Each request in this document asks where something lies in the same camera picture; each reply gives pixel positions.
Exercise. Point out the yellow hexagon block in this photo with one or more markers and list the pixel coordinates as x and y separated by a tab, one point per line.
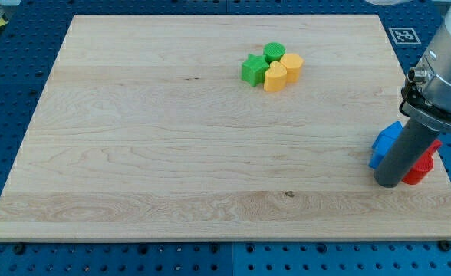
293	64

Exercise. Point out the red circle block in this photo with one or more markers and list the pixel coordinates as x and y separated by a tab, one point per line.
419	170

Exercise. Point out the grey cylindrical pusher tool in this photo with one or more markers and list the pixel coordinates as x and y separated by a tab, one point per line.
409	146

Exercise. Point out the yellow heart block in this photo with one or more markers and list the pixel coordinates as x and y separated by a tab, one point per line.
275	77

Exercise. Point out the red block behind tool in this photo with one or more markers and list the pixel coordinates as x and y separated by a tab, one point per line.
434	146

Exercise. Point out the blue triangle block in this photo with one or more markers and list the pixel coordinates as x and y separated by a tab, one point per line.
384	142

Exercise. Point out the light wooden board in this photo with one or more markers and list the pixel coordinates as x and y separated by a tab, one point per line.
145	132

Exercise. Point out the green circle block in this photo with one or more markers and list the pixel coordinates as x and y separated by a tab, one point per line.
273	51

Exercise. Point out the white fiducial marker tag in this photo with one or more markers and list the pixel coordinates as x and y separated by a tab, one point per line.
404	36

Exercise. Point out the green star block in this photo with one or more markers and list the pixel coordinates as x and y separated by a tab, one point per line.
253	69

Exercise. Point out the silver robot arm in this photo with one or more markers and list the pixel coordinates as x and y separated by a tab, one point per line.
426	101

